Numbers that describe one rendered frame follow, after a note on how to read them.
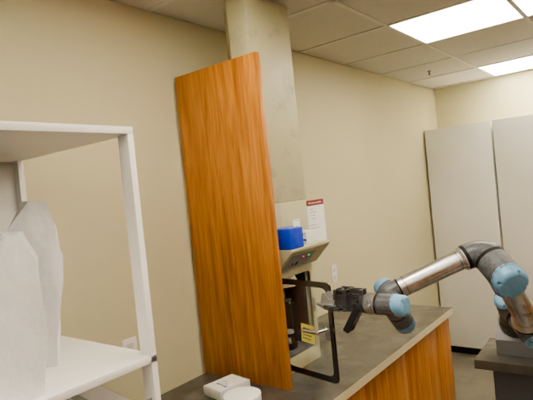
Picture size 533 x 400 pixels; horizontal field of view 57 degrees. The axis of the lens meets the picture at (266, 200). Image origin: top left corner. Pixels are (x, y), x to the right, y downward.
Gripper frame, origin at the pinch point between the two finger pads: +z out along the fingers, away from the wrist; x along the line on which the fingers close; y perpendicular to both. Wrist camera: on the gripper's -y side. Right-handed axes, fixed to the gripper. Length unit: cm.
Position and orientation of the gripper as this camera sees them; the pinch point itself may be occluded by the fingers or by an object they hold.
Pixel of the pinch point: (320, 305)
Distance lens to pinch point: 196.9
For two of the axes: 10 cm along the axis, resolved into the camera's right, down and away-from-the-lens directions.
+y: -1.0, -9.9, -0.2
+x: -6.1, 0.8, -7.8
